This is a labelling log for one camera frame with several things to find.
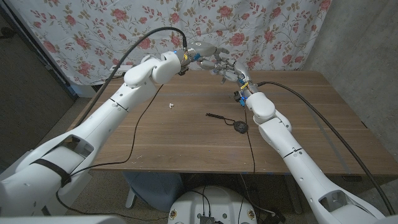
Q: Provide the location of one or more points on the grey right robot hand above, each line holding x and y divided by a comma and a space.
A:
241, 76

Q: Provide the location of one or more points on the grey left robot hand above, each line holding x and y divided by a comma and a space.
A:
203, 49

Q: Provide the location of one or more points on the white AirPods case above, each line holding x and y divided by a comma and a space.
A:
214, 71

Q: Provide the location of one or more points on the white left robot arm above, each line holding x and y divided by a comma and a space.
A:
93, 130

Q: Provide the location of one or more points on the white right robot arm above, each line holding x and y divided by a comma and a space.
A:
295, 155

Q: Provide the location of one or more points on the floral backdrop cloth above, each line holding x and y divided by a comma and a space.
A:
264, 31

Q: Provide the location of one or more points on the white power strip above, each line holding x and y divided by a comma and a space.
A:
122, 68

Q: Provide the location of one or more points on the grey table leg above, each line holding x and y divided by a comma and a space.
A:
289, 189

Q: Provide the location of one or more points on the white robot torso base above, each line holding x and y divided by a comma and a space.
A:
217, 205

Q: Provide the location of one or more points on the blue-grey chair under table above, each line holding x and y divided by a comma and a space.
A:
155, 189

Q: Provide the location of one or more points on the black power adapter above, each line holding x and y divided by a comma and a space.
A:
275, 218

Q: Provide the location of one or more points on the white table leg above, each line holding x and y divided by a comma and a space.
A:
130, 199

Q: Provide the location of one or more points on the white robot head edge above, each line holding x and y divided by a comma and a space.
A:
62, 220

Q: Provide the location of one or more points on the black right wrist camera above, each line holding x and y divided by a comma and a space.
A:
237, 96

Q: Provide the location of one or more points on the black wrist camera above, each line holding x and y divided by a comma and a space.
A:
183, 71
237, 96

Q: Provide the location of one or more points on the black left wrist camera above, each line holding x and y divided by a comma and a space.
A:
183, 71

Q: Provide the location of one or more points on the black under-table bracket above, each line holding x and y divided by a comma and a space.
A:
351, 179

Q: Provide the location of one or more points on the black door frame strip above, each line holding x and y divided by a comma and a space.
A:
37, 46

